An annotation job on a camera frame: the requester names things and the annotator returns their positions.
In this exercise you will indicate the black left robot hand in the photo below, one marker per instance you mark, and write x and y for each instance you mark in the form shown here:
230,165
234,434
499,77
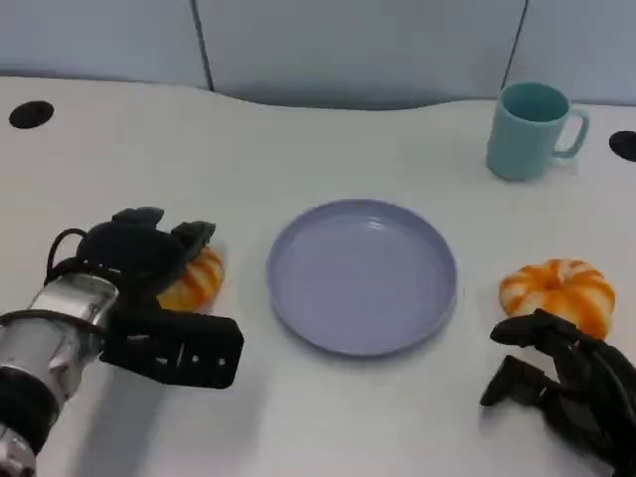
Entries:
134,253

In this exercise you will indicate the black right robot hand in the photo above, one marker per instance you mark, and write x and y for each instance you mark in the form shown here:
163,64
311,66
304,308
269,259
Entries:
581,382

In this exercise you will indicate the orange and white bread roll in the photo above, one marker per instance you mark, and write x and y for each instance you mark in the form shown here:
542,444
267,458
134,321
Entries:
559,293
199,280

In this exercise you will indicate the black table grommet hole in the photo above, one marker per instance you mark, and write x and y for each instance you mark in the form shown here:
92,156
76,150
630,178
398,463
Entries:
31,114
624,146

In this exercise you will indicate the lilac plate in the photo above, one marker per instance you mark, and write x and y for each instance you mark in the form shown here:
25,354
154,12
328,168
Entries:
363,278

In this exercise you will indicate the pale green mug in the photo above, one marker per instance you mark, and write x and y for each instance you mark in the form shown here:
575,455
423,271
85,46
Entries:
519,136

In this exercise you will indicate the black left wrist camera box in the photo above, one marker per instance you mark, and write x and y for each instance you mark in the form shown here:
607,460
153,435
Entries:
174,348

